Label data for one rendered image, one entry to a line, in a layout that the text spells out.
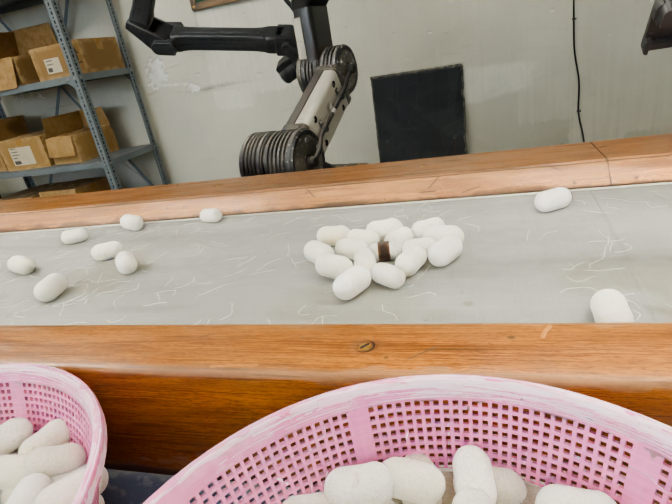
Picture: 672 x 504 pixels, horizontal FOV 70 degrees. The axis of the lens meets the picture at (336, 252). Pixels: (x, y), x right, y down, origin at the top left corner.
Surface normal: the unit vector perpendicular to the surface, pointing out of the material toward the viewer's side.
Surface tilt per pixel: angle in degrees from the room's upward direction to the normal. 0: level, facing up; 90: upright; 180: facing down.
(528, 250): 0
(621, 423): 75
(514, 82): 90
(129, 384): 90
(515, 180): 45
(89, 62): 90
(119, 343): 0
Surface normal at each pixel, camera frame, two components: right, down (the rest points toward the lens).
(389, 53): -0.27, 0.44
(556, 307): -0.16, -0.91
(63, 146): -0.40, 0.26
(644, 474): -0.79, 0.07
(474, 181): -0.29, -0.34
